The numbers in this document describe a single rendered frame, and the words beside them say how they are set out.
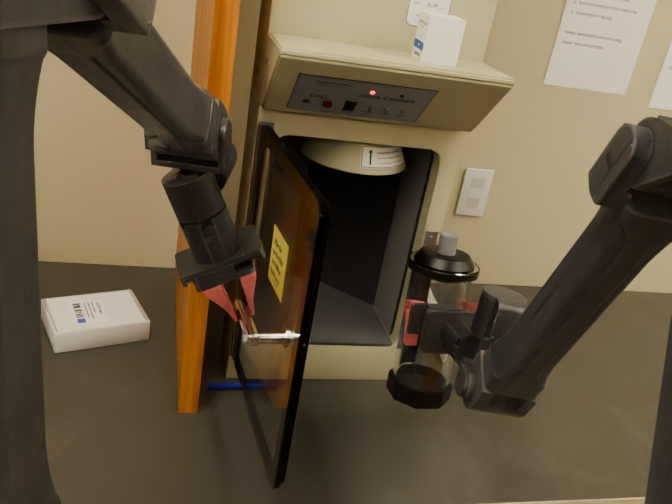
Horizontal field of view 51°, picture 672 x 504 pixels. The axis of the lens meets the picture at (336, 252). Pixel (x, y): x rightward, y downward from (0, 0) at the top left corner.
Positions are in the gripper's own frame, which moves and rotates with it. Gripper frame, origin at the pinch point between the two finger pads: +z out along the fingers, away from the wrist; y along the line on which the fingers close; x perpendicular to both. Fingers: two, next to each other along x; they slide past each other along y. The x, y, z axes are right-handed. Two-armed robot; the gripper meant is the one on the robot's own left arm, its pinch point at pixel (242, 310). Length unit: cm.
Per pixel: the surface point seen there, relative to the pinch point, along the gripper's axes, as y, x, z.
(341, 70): -22.4, -11.0, -21.1
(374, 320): -20.4, -27.7, 30.5
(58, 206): 29, -67, 4
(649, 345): -78, -29, 66
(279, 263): -6.4, -1.7, -3.4
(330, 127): -21.0, -21.2, -10.4
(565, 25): -83, -60, 1
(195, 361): 9.8, -13.3, 14.0
